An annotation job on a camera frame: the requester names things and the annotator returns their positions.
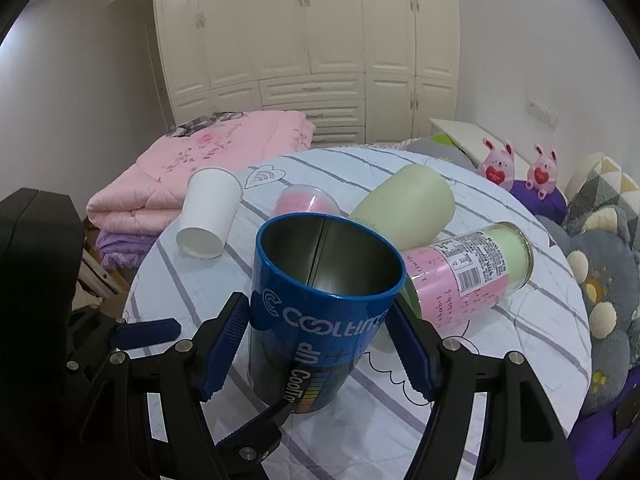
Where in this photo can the white striped round quilt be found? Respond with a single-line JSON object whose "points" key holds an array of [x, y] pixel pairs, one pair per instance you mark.
{"points": [[372, 428]]}

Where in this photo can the grey plush paw cushion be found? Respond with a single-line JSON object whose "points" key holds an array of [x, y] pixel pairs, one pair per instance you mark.
{"points": [[606, 269]]}

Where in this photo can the light green ceramic cup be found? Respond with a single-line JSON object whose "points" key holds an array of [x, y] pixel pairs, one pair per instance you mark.
{"points": [[409, 209]]}

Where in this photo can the pink folded blanket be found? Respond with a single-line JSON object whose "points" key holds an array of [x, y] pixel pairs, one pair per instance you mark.
{"points": [[148, 196]]}

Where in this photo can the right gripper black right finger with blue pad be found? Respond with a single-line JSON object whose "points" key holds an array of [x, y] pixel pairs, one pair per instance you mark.
{"points": [[522, 437]]}

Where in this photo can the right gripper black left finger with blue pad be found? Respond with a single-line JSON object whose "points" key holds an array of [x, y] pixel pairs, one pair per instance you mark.
{"points": [[137, 414]]}

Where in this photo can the white paper cup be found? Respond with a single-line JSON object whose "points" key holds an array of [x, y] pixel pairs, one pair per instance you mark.
{"points": [[212, 198]]}

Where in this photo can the grey flower pillow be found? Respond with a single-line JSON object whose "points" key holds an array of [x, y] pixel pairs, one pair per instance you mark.
{"points": [[440, 147]]}

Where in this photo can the pink bunny toy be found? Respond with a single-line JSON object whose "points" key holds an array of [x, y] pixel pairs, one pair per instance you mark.
{"points": [[542, 175], [499, 165]]}

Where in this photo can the cream white wardrobe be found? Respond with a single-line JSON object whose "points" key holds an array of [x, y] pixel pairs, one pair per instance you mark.
{"points": [[362, 71]]}

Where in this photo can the clear pink green cup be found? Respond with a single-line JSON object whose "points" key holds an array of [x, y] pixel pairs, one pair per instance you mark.
{"points": [[451, 281]]}

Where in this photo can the blue black Cooltime cup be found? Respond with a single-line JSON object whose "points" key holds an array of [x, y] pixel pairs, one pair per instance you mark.
{"points": [[322, 286]]}

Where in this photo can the purple pillow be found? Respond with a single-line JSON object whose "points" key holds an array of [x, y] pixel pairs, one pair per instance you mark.
{"points": [[553, 206]]}

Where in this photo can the white wall socket strip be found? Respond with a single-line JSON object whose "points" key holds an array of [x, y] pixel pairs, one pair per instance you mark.
{"points": [[539, 107]]}

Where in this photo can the small pink clear cup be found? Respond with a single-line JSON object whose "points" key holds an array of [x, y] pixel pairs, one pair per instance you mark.
{"points": [[305, 198]]}

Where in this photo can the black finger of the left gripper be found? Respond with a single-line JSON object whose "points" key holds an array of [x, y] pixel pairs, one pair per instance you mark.
{"points": [[130, 336]]}

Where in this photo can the near pink bunny toy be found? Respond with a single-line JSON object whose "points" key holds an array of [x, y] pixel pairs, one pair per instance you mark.
{"points": [[499, 165]]}

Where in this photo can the purple folded blanket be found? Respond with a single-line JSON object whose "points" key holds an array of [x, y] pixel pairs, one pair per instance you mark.
{"points": [[123, 251]]}

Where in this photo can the triangle pattern quilted cushion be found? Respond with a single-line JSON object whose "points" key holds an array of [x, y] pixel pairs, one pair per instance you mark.
{"points": [[601, 196]]}

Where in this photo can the white bedside table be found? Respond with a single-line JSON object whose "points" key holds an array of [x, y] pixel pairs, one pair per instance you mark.
{"points": [[468, 137]]}

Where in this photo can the far pink bunny toy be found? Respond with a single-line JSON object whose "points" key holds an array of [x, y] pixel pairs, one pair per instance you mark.
{"points": [[542, 175]]}

